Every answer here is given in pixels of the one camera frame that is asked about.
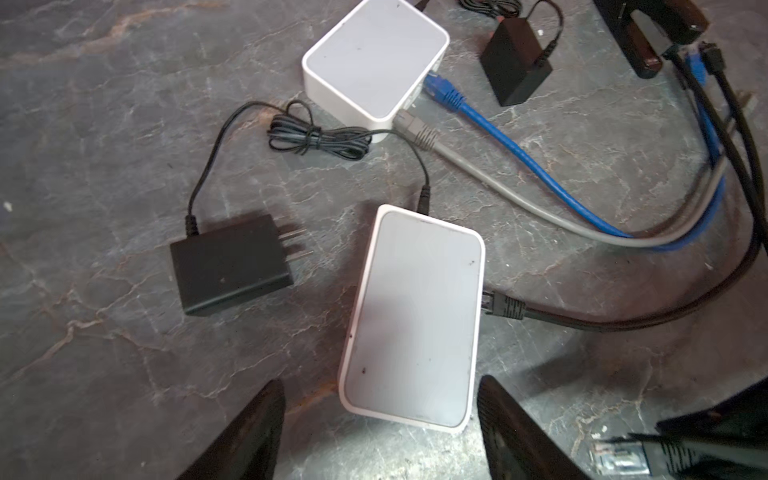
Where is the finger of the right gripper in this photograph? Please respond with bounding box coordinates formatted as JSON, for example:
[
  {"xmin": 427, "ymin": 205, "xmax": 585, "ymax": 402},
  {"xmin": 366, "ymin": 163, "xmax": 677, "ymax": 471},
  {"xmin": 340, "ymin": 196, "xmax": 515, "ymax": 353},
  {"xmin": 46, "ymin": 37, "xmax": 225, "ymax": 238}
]
[{"xmin": 653, "ymin": 379, "xmax": 767, "ymax": 479}]

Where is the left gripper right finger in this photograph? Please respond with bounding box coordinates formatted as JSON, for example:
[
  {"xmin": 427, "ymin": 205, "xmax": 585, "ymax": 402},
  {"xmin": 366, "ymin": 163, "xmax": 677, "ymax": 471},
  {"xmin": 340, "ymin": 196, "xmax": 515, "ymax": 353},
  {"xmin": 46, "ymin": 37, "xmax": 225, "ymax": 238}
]
[{"xmin": 477, "ymin": 375, "xmax": 588, "ymax": 479}]

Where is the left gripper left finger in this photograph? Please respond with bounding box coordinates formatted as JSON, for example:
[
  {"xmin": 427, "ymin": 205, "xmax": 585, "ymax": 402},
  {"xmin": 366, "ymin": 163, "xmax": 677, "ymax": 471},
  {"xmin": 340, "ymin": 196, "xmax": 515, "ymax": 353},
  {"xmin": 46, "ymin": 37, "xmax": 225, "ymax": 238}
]
[{"xmin": 179, "ymin": 379, "xmax": 286, "ymax": 479}]

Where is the white switch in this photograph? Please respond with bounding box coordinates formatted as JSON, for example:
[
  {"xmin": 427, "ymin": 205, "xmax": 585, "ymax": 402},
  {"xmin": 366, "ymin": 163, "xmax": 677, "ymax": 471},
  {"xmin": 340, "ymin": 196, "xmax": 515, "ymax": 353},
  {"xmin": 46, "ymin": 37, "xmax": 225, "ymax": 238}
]
[
  {"xmin": 338, "ymin": 204, "xmax": 486, "ymax": 434},
  {"xmin": 301, "ymin": 0, "xmax": 450, "ymax": 143}
]

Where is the black power adapter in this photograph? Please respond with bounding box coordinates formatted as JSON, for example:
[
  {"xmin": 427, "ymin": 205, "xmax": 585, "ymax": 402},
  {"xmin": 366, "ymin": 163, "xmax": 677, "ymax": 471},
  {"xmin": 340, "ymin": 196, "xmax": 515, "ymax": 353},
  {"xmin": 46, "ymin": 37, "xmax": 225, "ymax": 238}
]
[
  {"xmin": 170, "ymin": 100, "xmax": 431, "ymax": 317},
  {"xmin": 458, "ymin": 0, "xmax": 564, "ymax": 107}
]

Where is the grey ethernet cable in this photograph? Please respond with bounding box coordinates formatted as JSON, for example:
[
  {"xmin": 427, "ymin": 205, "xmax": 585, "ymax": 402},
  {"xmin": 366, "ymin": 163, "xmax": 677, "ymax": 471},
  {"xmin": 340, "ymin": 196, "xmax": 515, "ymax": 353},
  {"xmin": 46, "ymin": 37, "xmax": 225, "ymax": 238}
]
[{"xmin": 392, "ymin": 89, "xmax": 757, "ymax": 250}]

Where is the blue ethernet cable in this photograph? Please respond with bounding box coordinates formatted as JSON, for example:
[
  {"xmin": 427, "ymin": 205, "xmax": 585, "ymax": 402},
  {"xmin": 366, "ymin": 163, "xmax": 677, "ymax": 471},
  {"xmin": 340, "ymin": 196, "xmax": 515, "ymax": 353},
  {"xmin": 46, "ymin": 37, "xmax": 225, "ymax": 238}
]
[{"xmin": 422, "ymin": 50, "xmax": 728, "ymax": 253}]

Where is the black stapler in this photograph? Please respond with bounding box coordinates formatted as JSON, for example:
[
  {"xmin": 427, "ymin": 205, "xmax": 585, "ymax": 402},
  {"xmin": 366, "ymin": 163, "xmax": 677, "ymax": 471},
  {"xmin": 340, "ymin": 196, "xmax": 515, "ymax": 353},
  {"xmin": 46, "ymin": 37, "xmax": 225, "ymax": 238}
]
[{"xmin": 593, "ymin": 0, "xmax": 709, "ymax": 79}]

